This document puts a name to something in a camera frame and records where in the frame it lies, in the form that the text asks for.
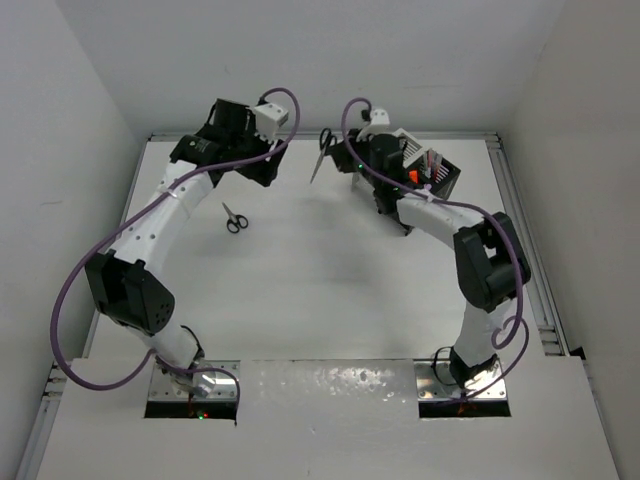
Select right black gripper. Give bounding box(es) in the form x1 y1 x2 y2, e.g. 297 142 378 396
331 127 383 188

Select blue gel pen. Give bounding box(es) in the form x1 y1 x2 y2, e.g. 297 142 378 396
428 149 442 180

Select black handled scissors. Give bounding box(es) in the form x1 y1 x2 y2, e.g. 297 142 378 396
310 128 337 183
222 202 249 234

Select orange gel pen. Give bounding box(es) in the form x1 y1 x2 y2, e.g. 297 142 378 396
433 155 447 182

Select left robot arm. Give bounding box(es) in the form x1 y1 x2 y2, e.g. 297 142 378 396
85 100 289 369

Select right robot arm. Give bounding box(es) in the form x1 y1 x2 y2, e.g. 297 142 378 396
320 129 531 389

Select white slotted container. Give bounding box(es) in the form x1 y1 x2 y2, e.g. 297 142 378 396
349 128 426 194

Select black slotted container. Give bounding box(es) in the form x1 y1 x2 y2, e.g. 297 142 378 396
395 149 461 200

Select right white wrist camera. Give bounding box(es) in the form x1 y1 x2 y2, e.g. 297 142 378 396
359 108 391 137

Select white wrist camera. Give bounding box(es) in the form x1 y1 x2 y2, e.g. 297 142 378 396
250 102 289 143
359 108 391 137

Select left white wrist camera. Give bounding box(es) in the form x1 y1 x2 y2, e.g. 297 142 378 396
250 102 289 143

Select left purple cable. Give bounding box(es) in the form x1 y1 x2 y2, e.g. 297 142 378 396
50 88 302 390

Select purple cable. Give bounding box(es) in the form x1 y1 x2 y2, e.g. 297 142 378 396
341 97 530 401
50 88 302 390

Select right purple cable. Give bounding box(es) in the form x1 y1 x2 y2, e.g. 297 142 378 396
341 97 530 401

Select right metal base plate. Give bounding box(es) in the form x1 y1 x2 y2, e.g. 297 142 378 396
413 359 508 403

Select metal base plate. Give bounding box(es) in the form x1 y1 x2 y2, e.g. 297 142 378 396
413 359 508 403
148 360 240 402

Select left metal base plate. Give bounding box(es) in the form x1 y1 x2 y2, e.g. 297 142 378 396
148 360 240 402

